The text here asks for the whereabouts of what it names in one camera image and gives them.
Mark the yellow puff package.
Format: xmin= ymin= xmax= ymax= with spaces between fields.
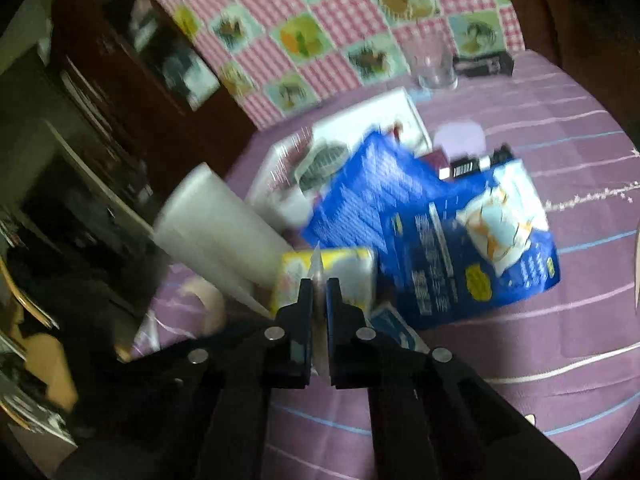
xmin=269 ymin=246 xmax=379 ymax=376

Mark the white paper towel roll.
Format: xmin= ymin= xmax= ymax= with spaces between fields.
xmin=152 ymin=164 xmax=292 ymax=318

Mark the blue foil package back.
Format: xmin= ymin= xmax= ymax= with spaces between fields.
xmin=302 ymin=128 xmax=449 ymax=254

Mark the blue eye mask package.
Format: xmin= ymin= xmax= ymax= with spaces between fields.
xmin=381 ymin=159 xmax=561 ymax=330

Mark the purple white tube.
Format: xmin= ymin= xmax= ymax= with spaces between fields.
xmin=419 ymin=144 xmax=514 ymax=181

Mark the pink glitter sponge cloth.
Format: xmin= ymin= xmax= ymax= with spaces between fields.
xmin=268 ymin=127 xmax=314 ymax=192

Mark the green plaid cat pouch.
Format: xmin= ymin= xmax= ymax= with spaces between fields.
xmin=294 ymin=142 xmax=350 ymax=193

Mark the person's right hand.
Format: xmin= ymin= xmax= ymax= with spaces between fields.
xmin=9 ymin=306 xmax=78 ymax=413

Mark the white shallow box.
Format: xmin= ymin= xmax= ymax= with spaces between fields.
xmin=246 ymin=87 xmax=432 ymax=231

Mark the dark wooden cabinet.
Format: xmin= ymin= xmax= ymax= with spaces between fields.
xmin=50 ymin=0 xmax=256 ymax=198

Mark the pink checkered picture cloth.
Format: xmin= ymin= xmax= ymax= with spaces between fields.
xmin=156 ymin=0 xmax=525 ymax=129

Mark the clear drinking glass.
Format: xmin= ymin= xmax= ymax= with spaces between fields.
xmin=401 ymin=32 xmax=458 ymax=91

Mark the black plastic clip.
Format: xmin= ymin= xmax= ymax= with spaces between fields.
xmin=452 ymin=51 xmax=514 ymax=78

